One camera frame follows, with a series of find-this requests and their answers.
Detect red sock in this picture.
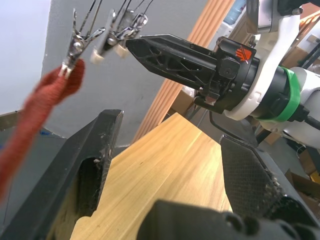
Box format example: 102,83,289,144
0,59,86,202

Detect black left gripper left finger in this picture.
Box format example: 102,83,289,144
0,109,125,240

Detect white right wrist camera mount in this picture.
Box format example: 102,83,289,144
223,0,305,121

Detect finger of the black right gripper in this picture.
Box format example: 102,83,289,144
126,47,216,90
125,33,216,68

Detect metal hanger clip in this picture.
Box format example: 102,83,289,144
89,9,131,65
119,8,149,41
58,8,106,80

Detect orange slatted wooden panel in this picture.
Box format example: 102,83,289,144
131,0,236,146

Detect thin metal hanger wires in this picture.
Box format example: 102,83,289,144
79,0,156,35

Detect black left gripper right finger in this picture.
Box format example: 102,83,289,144
219,134,320,240

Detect brown cardboard box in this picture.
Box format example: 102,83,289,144
171,88,198,118
284,168,320,204

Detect blue water bottle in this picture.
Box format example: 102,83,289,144
224,0,247,26

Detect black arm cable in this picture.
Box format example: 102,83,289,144
297,103,320,126

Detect thin black cable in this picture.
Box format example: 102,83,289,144
209,111,227,133

